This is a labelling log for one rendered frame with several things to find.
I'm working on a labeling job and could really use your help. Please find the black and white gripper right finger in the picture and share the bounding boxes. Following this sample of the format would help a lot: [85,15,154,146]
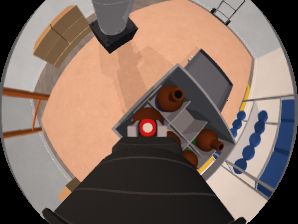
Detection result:
[155,120,167,137]

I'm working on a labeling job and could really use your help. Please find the dark grey divided crate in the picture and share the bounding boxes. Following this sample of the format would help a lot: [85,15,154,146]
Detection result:
[111,63,237,181]

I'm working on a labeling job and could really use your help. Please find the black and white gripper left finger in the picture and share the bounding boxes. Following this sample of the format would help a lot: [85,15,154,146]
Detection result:
[127,120,141,137]

